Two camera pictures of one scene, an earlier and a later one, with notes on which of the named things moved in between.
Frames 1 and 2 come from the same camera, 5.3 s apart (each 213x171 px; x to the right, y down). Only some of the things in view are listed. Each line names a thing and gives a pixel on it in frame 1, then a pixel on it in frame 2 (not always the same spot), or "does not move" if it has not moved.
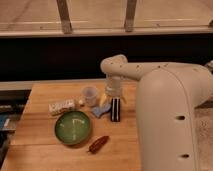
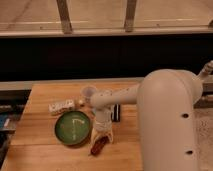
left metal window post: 63,10 does not move
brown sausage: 97,144 does not move
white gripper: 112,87 to 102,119
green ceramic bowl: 72,127 does not move
